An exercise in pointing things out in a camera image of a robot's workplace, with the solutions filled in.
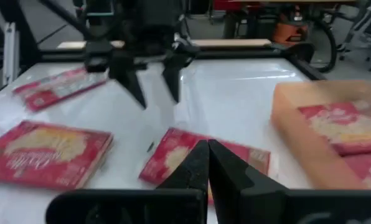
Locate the red popcorn bag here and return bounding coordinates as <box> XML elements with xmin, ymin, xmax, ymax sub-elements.
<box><xmin>138</xmin><ymin>126</ymin><xmax>271</xmax><ymax>187</ymax></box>
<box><xmin>297</xmin><ymin>100</ymin><xmax>371</xmax><ymax>157</ymax></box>
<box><xmin>0</xmin><ymin>119</ymin><xmax>114</xmax><ymax>191</ymax></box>
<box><xmin>12</xmin><ymin>66</ymin><xmax>109</xmax><ymax>113</ymax></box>
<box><xmin>342</xmin><ymin>151</ymin><xmax>371</xmax><ymax>190</ymax></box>

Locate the light wooden table board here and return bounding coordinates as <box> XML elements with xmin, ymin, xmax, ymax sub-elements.
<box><xmin>57</xmin><ymin>39</ymin><xmax>272</xmax><ymax>50</ymax></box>

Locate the orange shop vacuum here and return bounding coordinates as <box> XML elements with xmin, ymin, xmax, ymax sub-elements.
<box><xmin>271</xmin><ymin>9</ymin><xmax>310</xmax><ymax>44</ymax></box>

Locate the thick black vacuum hose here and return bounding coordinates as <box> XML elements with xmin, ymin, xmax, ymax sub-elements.
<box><xmin>297</xmin><ymin>17</ymin><xmax>339</xmax><ymax>74</ymax></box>

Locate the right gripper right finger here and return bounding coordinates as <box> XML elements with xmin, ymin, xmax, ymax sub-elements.
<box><xmin>209</xmin><ymin>138</ymin><xmax>288</xmax><ymax>224</ymax></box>

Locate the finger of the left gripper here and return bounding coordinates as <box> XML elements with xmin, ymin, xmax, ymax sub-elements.
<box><xmin>161</xmin><ymin>57</ymin><xmax>187</xmax><ymax>104</ymax></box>
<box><xmin>109</xmin><ymin>52</ymin><xmax>148</xmax><ymax>110</ymax></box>

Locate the cardboard box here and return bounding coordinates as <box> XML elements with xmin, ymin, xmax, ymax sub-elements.
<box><xmin>270</xmin><ymin>79</ymin><xmax>371</xmax><ymax>191</ymax></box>

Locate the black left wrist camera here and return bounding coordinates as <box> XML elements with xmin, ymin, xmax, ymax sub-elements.
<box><xmin>83</xmin><ymin>39</ymin><xmax>114</xmax><ymax>75</ymax></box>

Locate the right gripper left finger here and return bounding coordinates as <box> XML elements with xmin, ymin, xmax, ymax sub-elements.
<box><xmin>156</xmin><ymin>139</ymin><xmax>210</xmax><ymax>192</ymax></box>

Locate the white metal post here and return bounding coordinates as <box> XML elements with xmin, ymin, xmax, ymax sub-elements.
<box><xmin>3</xmin><ymin>21</ymin><xmax>20</xmax><ymax>85</ymax></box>

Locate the black metal table frame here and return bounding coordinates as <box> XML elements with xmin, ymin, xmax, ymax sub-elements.
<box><xmin>0</xmin><ymin>0</ymin><xmax>328</xmax><ymax>85</ymax></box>

